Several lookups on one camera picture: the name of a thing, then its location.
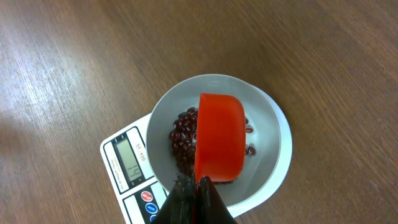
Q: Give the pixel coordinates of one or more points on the red plastic measuring scoop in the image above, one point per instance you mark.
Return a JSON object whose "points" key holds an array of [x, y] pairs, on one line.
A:
{"points": [[221, 138]]}

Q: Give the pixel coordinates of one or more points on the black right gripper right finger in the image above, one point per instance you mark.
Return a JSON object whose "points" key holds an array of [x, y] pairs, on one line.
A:
{"points": [[210, 209]]}

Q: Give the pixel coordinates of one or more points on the white digital kitchen scale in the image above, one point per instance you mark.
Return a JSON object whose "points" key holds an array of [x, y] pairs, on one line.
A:
{"points": [[142, 170]]}

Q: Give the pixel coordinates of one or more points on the white round bowl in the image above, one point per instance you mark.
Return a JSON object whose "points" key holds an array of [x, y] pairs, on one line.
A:
{"points": [[174, 102]]}

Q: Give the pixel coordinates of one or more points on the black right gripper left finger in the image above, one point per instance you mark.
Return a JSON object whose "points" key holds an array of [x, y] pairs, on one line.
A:
{"points": [[178, 207]]}

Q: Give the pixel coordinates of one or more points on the red beans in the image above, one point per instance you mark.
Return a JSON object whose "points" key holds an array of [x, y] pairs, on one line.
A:
{"points": [[183, 140]]}

